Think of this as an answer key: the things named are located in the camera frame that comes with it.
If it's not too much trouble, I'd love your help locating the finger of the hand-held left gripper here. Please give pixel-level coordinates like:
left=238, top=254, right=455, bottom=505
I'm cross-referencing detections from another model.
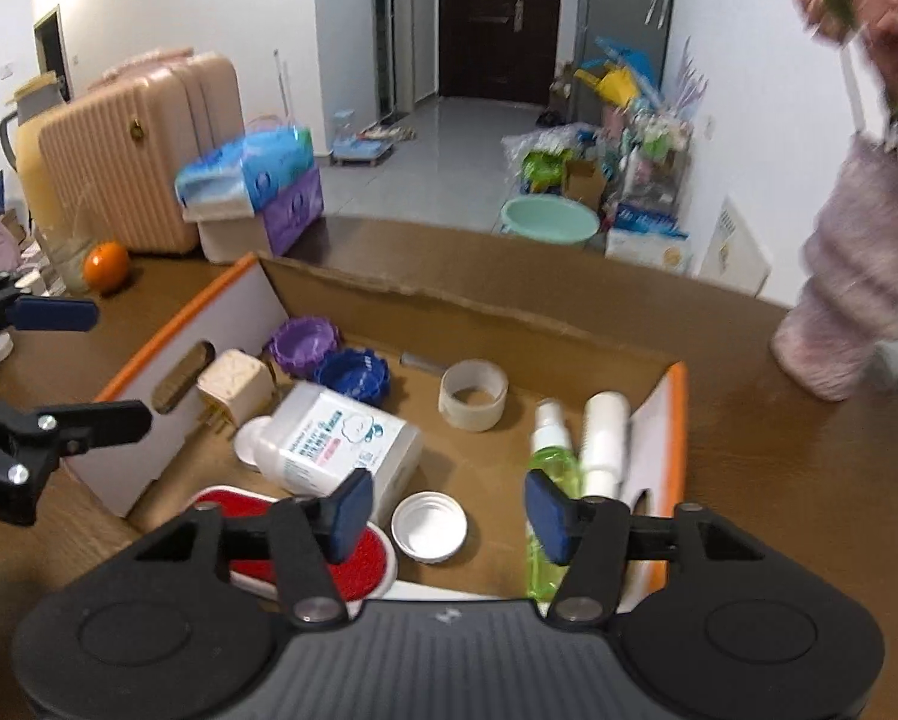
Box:
left=0, top=274, right=99, bottom=338
left=0, top=382, right=154, bottom=466

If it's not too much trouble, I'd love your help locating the blue white packet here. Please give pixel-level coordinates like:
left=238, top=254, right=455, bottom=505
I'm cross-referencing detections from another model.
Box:
left=606, top=202, right=693, bottom=275

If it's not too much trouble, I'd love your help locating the orange cardboard box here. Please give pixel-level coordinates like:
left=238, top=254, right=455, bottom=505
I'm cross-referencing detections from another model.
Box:
left=66, top=251, right=690, bottom=612

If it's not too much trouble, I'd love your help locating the small white round lid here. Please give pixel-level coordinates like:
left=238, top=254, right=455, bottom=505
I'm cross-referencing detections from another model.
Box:
left=233, top=414, right=274, bottom=472

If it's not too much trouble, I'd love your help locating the yellow watering can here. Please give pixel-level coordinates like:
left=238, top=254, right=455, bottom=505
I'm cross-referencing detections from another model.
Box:
left=575, top=64, right=637, bottom=110

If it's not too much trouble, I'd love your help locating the blue tissue pack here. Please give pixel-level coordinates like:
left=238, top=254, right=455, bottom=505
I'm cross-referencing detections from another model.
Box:
left=175, top=127, right=315, bottom=215

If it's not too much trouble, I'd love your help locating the green spray bottle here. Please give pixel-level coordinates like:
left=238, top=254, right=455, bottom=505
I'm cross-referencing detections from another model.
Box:
left=525, top=399, right=573, bottom=601

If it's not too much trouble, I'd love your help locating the small brown carton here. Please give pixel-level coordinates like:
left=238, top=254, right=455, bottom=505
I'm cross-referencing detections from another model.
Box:
left=564, top=157, right=607, bottom=207

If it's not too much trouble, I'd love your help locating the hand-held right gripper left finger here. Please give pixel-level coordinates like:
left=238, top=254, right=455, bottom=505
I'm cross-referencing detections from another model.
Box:
left=132, top=469, right=376, bottom=629

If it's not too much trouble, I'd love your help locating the translucent tape roll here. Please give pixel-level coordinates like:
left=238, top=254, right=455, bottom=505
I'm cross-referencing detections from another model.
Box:
left=439, top=360, right=510, bottom=432

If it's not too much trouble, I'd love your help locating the white board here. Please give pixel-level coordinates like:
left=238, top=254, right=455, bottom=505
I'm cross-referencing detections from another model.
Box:
left=699, top=195, right=772, bottom=293

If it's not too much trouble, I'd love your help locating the blue plastic cap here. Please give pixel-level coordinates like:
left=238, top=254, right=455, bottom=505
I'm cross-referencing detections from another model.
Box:
left=312, top=349, right=391, bottom=402

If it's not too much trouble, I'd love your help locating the pink grey ceramic vase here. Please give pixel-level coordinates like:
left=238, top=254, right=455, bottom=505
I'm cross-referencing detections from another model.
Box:
left=771, top=131, right=898, bottom=402

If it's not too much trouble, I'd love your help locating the dark brown door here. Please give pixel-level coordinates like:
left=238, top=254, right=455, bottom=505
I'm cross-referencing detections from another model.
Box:
left=437, top=0, right=566, bottom=102

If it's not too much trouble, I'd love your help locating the red white lint brush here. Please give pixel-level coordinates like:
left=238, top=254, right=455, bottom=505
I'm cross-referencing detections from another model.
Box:
left=192, top=486, right=399, bottom=605

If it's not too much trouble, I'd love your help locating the clear glass cup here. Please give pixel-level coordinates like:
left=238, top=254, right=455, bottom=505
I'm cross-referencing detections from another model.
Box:
left=44, top=229, right=96, bottom=295

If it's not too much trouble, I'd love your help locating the orange fruit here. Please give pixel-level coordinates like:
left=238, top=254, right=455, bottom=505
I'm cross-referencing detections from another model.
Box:
left=83, top=241, right=132, bottom=295

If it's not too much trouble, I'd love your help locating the dark side doorway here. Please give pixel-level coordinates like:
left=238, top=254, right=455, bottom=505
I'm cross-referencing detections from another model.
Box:
left=32, top=6, right=71, bottom=102

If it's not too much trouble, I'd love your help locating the white labelled bottle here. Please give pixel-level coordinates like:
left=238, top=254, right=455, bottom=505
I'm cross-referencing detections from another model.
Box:
left=250, top=381, right=426, bottom=518

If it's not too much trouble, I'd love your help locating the beige plug adapter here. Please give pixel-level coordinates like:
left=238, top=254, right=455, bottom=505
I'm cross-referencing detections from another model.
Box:
left=194, top=349, right=274, bottom=436

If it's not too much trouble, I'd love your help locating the purple plastic cap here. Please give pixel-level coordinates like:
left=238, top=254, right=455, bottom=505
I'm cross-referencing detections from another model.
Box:
left=267, top=315, right=343, bottom=376

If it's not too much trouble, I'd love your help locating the white round cup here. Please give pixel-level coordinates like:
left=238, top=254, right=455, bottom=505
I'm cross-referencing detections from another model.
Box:
left=390, top=491, right=468, bottom=563

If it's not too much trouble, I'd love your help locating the plastic bag with green packets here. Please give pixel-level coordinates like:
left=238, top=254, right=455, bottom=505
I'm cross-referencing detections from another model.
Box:
left=503, top=127, right=607, bottom=196

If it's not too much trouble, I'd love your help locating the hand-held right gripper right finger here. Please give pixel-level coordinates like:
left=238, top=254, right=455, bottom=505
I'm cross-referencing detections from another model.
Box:
left=524, top=469, right=770, bottom=631

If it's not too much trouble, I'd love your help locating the green wash basin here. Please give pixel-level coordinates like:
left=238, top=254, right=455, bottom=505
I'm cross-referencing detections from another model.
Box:
left=501, top=195, right=601, bottom=248

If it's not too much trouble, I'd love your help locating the yellow thermos jug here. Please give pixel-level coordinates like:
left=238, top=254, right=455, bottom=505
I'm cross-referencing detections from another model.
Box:
left=0, top=73, right=71, bottom=237

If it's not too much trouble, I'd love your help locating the pink ribbed suitcase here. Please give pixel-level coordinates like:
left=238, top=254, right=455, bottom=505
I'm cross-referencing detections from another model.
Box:
left=38, top=49, right=246, bottom=256

